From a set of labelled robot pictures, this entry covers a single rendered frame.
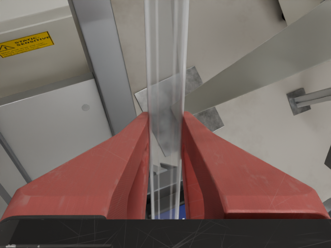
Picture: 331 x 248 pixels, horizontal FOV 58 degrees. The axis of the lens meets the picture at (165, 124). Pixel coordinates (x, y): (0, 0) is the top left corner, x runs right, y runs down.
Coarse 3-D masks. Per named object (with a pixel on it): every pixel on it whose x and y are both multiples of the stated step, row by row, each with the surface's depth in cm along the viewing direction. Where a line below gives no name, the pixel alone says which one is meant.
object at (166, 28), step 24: (144, 0) 9; (168, 0) 9; (168, 24) 9; (168, 48) 10; (168, 72) 10; (168, 96) 11; (168, 120) 12; (168, 144) 12; (168, 168) 13; (168, 192) 14; (168, 216) 15
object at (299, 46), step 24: (312, 24) 33; (264, 48) 43; (288, 48) 39; (312, 48) 35; (192, 72) 110; (240, 72) 52; (264, 72) 46; (288, 72) 41; (144, 96) 105; (192, 96) 80; (216, 96) 66; (216, 120) 110
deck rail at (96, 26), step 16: (80, 0) 15; (96, 0) 16; (80, 16) 16; (96, 16) 16; (112, 16) 17; (80, 32) 18; (96, 32) 17; (112, 32) 17; (96, 48) 17; (112, 48) 18; (96, 64) 18; (112, 64) 18; (96, 80) 19; (112, 80) 19; (128, 80) 19; (112, 96) 20; (128, 96) 20; (112, 112) 20; (128, 112) 21; (112, 128) 21
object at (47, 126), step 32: (32, 96) 19; (64, 96) 20; (96, 96) 21; (0, 128) 19; (32, 128) 20; (64, 128) 21; (96, 128) 22; (0, 160) 21; (32, 160) 22; (64, 160) 23; (0, 192) 22
